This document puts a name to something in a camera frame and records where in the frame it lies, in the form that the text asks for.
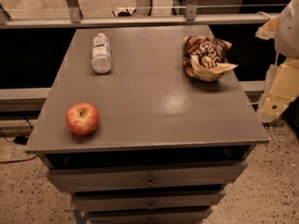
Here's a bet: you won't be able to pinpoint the grey drawer cabinet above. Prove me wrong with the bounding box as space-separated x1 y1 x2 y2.
24 25 271 224

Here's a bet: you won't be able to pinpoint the red apple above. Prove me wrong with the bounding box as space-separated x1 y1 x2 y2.
65 103 99 136

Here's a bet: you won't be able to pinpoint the bottom grey drawer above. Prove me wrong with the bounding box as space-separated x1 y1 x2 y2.
88 206 212 224

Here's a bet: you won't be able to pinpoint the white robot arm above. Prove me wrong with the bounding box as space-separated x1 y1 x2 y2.
256 0 299 122

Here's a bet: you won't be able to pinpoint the grey drawer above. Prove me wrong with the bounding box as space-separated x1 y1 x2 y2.
46 161 248 193
72 189 225 212
88 206 212 224

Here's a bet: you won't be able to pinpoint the clear plastic water bottle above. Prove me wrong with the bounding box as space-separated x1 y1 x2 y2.
92 33 112 74

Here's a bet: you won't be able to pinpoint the black floor cable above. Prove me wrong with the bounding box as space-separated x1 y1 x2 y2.
0 115 37 164

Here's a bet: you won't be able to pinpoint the middle grey drawer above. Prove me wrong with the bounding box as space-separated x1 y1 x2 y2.
72 189 225 212

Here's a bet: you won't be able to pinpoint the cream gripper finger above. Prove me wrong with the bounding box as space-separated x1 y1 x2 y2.
255 17 278 40
257 59 299 122

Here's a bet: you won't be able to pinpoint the brown crumpled chip bag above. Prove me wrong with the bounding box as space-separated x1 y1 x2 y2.
182 35 236 82

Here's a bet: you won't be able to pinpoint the grey metal railing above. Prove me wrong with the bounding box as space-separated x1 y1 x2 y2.
0 0 290 29

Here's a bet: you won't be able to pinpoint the top grey drawer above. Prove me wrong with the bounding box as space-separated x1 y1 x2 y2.
46 161 248 193

